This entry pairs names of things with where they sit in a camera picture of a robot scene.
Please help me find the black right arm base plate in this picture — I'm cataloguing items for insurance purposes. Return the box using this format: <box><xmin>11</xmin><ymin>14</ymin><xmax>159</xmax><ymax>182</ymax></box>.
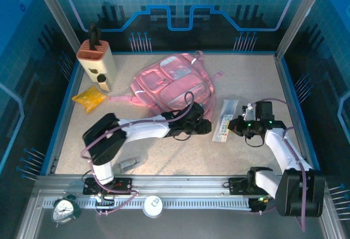
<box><xmin>228</xmin><ymin>177</ymin><xmax>278</xmax><ymax>195</ymax></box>

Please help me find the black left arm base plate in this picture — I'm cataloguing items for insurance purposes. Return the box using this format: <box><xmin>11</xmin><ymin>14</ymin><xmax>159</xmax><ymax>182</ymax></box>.
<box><xmin>83</xmin><ymin>177</ymin><xmax>133</xmax><ymax>195</ymax></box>

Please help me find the yellow snack packet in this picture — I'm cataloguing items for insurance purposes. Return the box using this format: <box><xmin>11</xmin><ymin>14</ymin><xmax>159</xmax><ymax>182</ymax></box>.
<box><xmin>71</xmin><ymin>85</ymin><xmax>107</xmax><ymax>114</ymax></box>

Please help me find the green alarm clock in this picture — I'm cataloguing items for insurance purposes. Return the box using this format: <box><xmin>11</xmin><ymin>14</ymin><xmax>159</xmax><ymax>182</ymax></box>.
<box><xmin>51</xmin><ymin>194</ymin><xmax>82</xmax><ymax>228</ymax></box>

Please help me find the clear ruler set packet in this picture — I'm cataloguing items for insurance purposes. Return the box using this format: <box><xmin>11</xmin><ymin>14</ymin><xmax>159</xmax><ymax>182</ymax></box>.
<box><xmin>212</xmin><ymin>98</ymin><xmax>240</xmax><ymax>143</ymax></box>

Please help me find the small bottle black cap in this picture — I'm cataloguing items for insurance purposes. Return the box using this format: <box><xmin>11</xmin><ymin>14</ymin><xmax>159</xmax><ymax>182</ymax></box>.
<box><xmin>96</xmin><ymin>74</ymin><xmax>111</xmax><ymax>92</ymax></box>

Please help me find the pink student backpack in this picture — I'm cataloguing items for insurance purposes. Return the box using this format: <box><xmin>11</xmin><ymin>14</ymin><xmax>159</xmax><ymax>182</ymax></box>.
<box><xmin>109</xmin><ymin>50</ymin><xmax>225</xmax><ymax>121</ymax></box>

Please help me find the slotted white cable duct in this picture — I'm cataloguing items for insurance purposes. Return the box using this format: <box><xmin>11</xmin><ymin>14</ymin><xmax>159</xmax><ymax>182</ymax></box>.
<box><xmin>43</xmin><ymin>197</ymin><xmax>253</xmax><ymax>210</ymax></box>

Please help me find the white round lid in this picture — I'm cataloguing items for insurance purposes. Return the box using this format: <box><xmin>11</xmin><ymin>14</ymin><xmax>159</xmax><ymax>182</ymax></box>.
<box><xmin>143</xmin><ymin>195</ymin><xmax>164</xmax><ymax>218</ymax></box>

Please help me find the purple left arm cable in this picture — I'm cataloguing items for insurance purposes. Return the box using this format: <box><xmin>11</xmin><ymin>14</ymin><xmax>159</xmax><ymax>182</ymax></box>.
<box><xmin>80</xmin><ymin>91</ymin><xmax>195</xmax><ymax>218</ymax></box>

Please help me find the aluminium front rail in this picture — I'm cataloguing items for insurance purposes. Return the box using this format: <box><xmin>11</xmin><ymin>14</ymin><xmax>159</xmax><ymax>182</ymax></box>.
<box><xmin>34</xmin><ymin>174</ymin><xmax>328</xmax><ymax>196</ymax></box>

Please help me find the black knife handle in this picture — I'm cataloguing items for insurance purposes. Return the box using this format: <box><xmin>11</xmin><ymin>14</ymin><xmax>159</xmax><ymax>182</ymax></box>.
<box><xmin>87</xmin><ymin>23</ymin><xmax>102</xmax><ymax>51</ymax></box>

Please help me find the beige knife block pink top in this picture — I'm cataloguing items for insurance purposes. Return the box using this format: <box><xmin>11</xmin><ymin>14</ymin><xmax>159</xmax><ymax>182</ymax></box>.
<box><xmin>76</xmin><ymin>38</ymin><xmax>118</xmax><ymax>92</ymax></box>

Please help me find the aluminium frame post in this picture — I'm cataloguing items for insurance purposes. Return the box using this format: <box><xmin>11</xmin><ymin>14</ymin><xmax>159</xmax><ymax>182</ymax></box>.
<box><xmin>29</xmin><ymin>0</ymin><xmax>82</xmax><ymax>55</ymax></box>
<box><xmin>275</xmin><ymin>0</ymin><xmax>330</xmax><ymax>61</ymax></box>

